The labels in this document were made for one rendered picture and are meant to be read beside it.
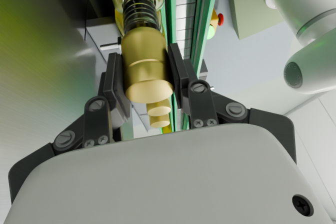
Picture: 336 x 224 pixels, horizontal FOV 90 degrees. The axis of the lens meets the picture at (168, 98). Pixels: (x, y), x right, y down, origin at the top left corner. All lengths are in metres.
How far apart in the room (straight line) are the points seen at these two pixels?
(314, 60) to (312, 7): 0.17
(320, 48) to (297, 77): 0.07
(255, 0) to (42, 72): 0.56
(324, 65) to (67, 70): 0.41
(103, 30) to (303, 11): 0.49
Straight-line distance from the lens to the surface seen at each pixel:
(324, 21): 0.52
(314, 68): 0.40
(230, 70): 1.03
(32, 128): 0.21
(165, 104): 0.22
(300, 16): 0.54
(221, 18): 0.64
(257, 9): 0.65
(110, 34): 0.50
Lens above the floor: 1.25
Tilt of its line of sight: 26 degrees down
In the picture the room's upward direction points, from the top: 170 degrees clockwise
